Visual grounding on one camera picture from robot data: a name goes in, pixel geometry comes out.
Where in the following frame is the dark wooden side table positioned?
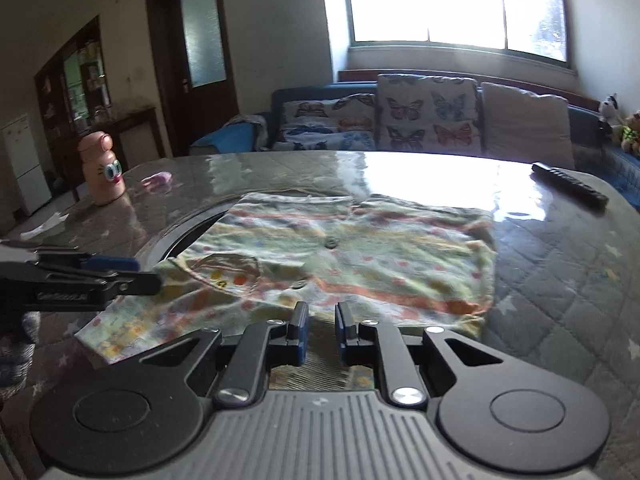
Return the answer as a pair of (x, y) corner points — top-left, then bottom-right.
(49, 106), (166, 202)

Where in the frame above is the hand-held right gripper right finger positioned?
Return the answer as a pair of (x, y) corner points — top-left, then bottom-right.
(334, 301), (505, 407)

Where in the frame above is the dark wooden display cabinet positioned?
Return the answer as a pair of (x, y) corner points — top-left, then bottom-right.
(33, 15), (114, 137)

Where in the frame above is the wide butterfly print cushion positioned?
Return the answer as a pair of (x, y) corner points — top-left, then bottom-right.
(277, 95), (379, 151)

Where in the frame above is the pink cartoon-face bottle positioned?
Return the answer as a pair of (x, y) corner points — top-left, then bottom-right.
(76, 131), (127, 206)

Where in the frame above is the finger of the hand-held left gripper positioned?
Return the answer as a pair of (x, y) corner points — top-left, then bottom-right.
(97, 270), (163, 297)
(80, 254), (141, 272)

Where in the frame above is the white and black plush toy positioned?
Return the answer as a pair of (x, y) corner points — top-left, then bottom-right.
(599, 93), (624, 133)

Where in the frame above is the plain white cushion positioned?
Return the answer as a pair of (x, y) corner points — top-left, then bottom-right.
(481, 81), (577, 171)

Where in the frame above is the white paper scrap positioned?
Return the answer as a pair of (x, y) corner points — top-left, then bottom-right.
(19, 211), (69, 241)

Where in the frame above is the large window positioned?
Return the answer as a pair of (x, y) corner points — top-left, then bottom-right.
(320, 0), (572, 67)

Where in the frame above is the tall butterfly print cushion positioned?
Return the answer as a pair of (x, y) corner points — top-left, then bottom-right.
(375, 74), (484, 154)

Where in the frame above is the dark wooden door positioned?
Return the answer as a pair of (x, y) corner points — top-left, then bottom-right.
(144, 0), (239, 159)

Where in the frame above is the black remote control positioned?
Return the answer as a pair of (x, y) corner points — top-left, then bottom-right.
(531, 161), (610, 210)

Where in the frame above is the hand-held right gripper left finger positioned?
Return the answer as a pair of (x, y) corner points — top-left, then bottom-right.
(137, 301), (310, 408)

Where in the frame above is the blue sofa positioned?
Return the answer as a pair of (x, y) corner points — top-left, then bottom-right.
(189, 80), (640, 211)

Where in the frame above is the blue blanket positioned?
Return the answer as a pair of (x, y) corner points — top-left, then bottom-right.
(192, 122), (257, 154)

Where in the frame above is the white refrigerator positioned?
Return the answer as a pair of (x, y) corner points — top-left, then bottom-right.
(0, 112), (52, 217)

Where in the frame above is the colourful patterned children's shirt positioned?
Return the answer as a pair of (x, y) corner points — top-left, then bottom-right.
(74, 191), (497, 365)

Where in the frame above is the yellow green plush toy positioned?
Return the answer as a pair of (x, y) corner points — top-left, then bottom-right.
(612, 112), (640, 157)

